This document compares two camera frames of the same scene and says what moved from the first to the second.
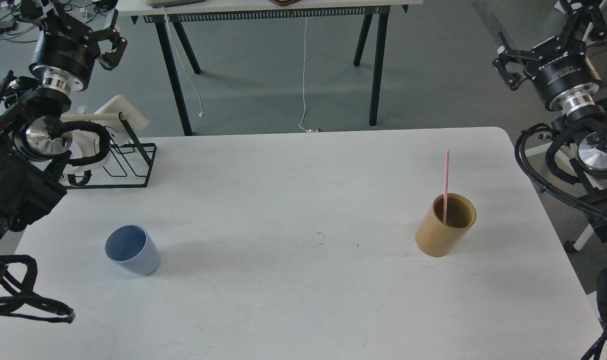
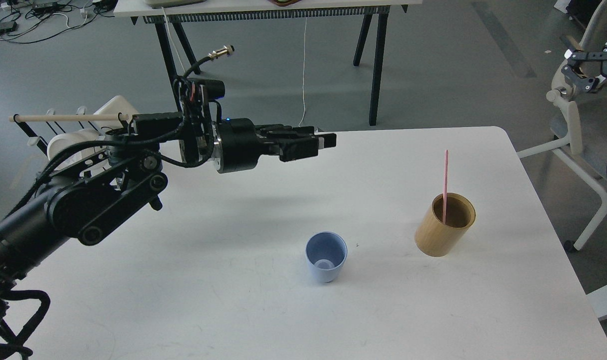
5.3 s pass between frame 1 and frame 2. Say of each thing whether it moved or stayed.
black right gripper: moved
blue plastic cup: moved
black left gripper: moved
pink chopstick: stayed
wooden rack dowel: stayed
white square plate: stayed
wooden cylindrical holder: stayed
